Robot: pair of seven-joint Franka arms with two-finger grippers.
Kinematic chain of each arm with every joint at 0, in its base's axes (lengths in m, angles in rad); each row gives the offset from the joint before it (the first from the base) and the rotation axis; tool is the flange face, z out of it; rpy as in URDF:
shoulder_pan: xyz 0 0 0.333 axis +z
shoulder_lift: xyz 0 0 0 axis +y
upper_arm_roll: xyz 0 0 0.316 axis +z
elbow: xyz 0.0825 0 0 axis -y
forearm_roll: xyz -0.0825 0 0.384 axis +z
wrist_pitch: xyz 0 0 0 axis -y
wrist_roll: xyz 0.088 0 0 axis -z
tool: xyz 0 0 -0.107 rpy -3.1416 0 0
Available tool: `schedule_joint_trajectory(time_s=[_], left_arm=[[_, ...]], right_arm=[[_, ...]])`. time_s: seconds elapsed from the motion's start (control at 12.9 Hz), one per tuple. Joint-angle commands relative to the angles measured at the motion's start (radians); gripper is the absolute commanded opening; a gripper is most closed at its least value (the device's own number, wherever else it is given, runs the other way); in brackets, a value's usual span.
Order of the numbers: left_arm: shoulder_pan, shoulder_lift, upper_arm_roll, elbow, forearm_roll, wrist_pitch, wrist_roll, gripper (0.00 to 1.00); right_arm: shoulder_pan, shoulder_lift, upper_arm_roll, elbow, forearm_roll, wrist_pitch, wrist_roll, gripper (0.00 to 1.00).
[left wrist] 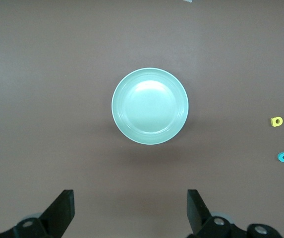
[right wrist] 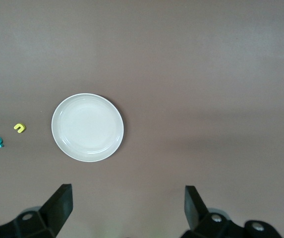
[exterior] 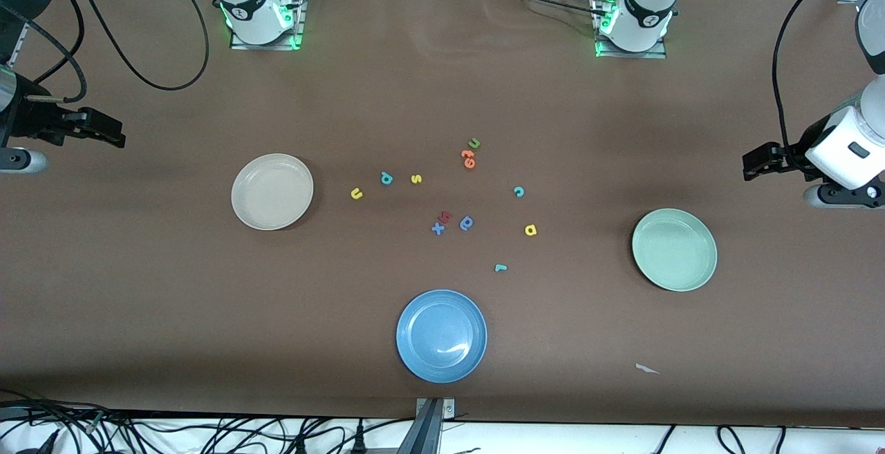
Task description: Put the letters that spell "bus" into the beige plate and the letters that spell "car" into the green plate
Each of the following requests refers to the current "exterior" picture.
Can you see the aluminium profile post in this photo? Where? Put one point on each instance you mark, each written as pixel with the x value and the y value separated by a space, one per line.
pixel 427 433

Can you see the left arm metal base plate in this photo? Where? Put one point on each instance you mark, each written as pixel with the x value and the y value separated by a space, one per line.
pixel 632 54

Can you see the blue foam letter a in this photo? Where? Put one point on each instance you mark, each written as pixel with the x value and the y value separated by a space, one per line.
pixel 471 226

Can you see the green round plate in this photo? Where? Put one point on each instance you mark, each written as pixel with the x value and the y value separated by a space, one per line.
pixel 674 250

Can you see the blue foam letter x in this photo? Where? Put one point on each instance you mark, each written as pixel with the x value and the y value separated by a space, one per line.
pixel 438 229

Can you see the white paper scrap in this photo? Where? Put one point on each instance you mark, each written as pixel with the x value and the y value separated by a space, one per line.
pixel 644 368

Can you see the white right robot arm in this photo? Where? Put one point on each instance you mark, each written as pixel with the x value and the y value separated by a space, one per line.
pixel 249 5

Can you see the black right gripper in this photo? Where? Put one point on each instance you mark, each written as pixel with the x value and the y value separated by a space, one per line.
pixel 29 121

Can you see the small red foam letter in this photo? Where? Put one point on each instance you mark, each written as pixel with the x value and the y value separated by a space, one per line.
pixel 446 217

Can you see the beige round plate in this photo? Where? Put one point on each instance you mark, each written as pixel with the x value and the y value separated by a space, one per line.
pixel 269 191

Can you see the aluminium table rail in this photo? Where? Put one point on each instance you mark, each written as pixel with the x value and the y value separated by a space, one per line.
pixel 21 43

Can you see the teal foam letter p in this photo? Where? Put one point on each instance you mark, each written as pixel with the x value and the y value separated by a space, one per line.
pixel 386 178

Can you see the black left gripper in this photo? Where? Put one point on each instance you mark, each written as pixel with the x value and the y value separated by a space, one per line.
pixel 793 157

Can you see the blue round plate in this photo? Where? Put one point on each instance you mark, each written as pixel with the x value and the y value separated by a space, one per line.
pixel 441 336

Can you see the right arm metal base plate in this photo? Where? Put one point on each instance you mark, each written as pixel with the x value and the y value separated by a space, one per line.
pixel 266 45

